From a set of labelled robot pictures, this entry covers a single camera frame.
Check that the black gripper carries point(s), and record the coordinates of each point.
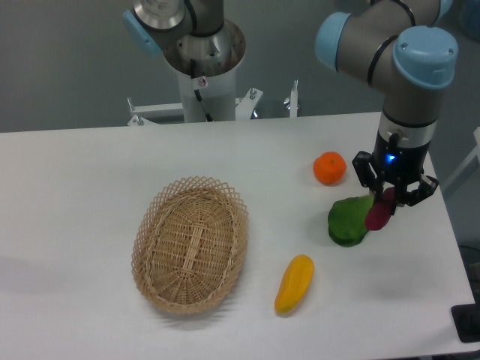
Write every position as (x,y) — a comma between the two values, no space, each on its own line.
(403,163)

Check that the purple sweet potato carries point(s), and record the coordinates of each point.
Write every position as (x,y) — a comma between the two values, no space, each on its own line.
(381,211)

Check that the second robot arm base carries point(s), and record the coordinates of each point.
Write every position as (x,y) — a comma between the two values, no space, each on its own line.
(194,36)

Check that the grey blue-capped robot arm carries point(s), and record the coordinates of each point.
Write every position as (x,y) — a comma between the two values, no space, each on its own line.
(396,48)

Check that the green leafy vegetable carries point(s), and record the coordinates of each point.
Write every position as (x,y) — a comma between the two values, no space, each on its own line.
(346,220)

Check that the orange tangerine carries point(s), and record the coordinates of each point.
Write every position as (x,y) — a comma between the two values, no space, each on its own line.
(329,168)

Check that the yellow mango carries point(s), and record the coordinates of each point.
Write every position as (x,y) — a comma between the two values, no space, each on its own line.
(294,285)

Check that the black device at table edge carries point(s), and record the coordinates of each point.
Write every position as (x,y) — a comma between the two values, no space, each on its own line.
(466,321)

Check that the woven wicker basket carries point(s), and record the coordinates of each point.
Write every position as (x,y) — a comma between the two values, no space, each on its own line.
(191,245)

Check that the white metal mounting frame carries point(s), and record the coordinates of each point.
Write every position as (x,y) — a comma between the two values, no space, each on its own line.
(246,109)

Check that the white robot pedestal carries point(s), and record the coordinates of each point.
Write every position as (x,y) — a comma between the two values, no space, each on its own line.
(210,93)

